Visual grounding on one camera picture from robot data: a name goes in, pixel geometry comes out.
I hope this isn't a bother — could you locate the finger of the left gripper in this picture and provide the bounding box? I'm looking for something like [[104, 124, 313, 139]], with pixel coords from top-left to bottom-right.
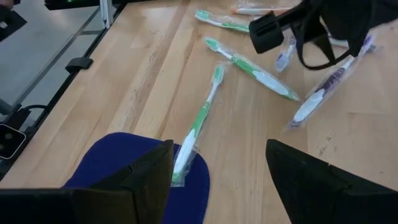
[[357, 18, 374, 58], [341, 18, 358, 58]]

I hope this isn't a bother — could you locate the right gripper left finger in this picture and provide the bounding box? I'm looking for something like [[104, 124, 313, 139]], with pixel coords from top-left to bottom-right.
[[0, 139, 175, 224]]

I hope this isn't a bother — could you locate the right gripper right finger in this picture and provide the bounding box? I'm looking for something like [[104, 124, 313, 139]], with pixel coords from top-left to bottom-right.
[[266, 139, 398, 224]]

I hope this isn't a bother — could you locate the orange toothbrush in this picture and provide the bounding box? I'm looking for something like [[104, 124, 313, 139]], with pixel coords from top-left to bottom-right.
[[231, 2, 295, 17]]

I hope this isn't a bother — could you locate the purple toothbrush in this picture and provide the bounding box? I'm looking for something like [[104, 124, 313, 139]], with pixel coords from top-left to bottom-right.
[[274, 34, 299, 73], [286, 33, 377, 129]]

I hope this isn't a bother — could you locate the green toothbrush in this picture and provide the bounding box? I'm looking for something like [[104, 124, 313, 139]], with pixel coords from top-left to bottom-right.
[[170, 63, 226, 188], [194, 9, 251, 34], [203, 36, 302, 102]]

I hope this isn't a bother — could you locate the dark blue knitted mat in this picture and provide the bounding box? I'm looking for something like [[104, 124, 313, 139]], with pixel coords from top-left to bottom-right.
[[63, 132, 211, 224]]

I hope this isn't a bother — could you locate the aluminium extrusion bar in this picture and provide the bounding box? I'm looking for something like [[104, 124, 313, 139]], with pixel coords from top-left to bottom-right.
[[99, 0, 114, 29]]

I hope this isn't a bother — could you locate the black left gripper cable loop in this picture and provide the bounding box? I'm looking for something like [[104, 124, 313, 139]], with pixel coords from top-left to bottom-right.
[[292, 18, 355, 71]]

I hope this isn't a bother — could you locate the small table-level camera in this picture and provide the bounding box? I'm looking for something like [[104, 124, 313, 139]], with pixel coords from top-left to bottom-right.
[[0, 123, 27, 161]]

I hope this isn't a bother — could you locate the black metal table frame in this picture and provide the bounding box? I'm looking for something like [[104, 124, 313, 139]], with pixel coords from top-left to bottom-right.
[[0, 0, 125, 181]]

